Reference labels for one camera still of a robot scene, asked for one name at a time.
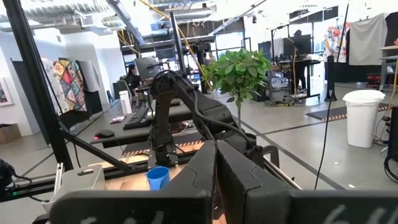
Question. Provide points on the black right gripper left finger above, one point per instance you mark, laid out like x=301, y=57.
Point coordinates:
x=140, y=208

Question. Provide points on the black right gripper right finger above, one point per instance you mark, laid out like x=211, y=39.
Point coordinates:
x=280, y=205

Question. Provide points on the light blue measuring cup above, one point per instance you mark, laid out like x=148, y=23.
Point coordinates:
x=157, y=179

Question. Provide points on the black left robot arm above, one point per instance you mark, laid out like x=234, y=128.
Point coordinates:
x=163, y=124

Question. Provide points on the grey plastic basket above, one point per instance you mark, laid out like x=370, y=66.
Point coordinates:
x=81, y=182

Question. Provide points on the black hazard-striped floor mat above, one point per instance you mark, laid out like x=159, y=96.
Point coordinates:
x=186, y=144
x=326, y=113

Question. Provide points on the black desk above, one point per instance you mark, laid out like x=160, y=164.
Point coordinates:
x=130, y=135

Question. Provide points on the green potted plant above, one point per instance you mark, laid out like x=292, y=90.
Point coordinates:
x=239, y=71

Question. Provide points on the black computer mouse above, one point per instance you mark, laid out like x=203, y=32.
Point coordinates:
x=105, y=133

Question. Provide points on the black backlit keyboard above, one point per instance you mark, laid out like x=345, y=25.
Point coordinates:
x=136, y=118

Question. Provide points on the person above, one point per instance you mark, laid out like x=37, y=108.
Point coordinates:
x=298, y=71
x=133, y=79

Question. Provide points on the pink notepad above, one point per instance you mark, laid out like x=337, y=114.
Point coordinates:
x=117, y=119

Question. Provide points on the black pillar stand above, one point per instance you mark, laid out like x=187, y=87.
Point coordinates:
x=330, y=77

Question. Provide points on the white carton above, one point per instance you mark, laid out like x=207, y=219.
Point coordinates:
x=125, y=102

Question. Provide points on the white trash bin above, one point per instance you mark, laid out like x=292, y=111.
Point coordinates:
x=362, y=124

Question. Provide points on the black partition panel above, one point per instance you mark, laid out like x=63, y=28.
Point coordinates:
x=94, y=102

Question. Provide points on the grey monitor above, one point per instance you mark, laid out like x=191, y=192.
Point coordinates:
x=146, y=68

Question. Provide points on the black box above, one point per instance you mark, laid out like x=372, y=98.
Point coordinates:
x=393, y=133

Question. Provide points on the white red floral cloth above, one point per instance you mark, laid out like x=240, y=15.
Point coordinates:
x=334, y=40

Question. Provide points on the colourful patchwork cloth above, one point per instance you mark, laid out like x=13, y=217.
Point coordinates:
x=71, y=87

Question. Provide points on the pale grey cloth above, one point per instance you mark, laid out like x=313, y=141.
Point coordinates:
x=88, y=76

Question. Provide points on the cardboard box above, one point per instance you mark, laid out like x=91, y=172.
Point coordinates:
x=9, y=133

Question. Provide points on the grey hanging cloth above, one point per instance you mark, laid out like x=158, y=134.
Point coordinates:
x=368, y=40

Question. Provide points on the black aluminium table frame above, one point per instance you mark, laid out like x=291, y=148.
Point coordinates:
x=35, y=77

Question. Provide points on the framed wall picture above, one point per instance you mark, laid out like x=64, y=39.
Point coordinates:
x=3, y=93

